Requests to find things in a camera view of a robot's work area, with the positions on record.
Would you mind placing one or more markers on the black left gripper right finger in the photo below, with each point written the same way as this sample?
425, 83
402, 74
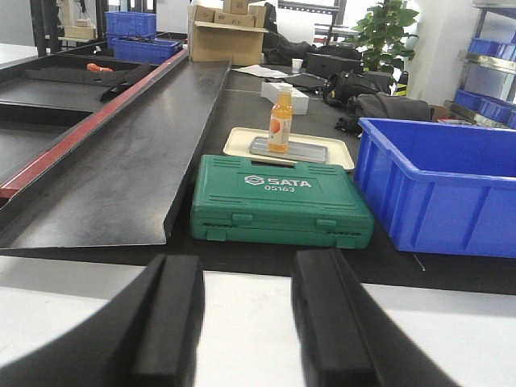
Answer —
346, 338

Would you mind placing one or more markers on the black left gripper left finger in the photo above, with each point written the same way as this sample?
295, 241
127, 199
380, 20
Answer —
147, 335

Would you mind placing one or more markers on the beige plastic tray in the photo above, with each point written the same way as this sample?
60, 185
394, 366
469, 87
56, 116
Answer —
240, 139

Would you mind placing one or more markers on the black metal conveyor ramp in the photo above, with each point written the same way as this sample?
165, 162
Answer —
123, 182

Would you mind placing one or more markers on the green SATA tool case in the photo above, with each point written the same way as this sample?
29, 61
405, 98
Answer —
307, 204

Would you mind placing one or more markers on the large blue plastic bin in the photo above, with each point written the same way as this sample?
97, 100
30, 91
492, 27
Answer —
437, 188

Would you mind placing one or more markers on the orange juice bottle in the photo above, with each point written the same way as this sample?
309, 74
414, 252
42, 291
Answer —
281, 120

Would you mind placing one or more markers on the dark jacket bundle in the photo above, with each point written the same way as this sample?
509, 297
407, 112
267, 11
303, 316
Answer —
383, 106

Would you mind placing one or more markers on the white foam block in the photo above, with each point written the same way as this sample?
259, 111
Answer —
299, 100

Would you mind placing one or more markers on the black backpack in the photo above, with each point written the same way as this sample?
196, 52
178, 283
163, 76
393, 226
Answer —
341, 86

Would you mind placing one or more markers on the yellow black traffic cone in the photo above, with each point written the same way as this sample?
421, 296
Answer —
402, 84

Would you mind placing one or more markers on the white paper cup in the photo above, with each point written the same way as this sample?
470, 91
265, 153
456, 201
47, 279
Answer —
296, 65

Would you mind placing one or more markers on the blue bin on conveyor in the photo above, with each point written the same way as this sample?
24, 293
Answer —
152, 51

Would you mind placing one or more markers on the green potted plant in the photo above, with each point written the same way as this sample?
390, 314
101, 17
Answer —
382, 34

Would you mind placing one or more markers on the large cardboard box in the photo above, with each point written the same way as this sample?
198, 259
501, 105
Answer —
219, 42

